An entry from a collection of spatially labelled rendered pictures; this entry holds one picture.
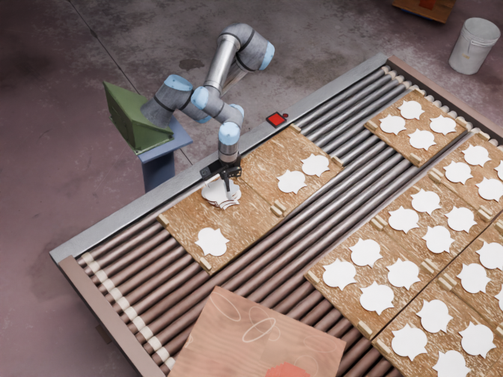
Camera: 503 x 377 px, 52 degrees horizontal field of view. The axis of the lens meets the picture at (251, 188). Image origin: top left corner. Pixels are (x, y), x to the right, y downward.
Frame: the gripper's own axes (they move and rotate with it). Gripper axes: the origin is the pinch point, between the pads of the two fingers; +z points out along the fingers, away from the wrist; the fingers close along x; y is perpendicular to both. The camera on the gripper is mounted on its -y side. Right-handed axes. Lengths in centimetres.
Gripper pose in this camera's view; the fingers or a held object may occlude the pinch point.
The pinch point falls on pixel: (221, 187)
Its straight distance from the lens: 217.7
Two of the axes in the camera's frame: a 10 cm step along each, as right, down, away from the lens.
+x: -4.2, -7.5, 5.1
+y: 9.0, -2.9, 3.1
